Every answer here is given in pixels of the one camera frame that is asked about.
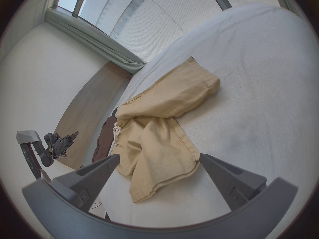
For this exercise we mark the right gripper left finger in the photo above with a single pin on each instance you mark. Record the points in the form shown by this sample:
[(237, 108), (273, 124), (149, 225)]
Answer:
[(99, 180)]

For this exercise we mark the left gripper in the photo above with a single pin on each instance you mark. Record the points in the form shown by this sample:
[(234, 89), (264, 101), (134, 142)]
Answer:
[(62, 146)]

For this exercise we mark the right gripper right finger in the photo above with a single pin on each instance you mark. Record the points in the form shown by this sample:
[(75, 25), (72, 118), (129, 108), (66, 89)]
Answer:
[(224, 180)]

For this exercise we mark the tan shorts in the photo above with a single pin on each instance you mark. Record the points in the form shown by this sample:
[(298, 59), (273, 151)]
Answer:
[(162, 143)]

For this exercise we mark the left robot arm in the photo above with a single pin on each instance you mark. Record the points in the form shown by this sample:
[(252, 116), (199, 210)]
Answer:
[(27, 136)]

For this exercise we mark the bed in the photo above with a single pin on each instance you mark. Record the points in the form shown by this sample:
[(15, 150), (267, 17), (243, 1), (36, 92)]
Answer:
[(249, 83)]

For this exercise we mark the brown shorts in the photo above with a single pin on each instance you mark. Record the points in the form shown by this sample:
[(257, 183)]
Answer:
[(104, 138)]

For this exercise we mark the grey-green curtain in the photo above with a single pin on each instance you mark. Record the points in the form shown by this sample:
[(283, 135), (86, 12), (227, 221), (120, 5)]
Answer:
[(99, 41)]

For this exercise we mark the window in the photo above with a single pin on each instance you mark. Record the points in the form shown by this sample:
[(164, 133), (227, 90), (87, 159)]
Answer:
[(174, 14)]

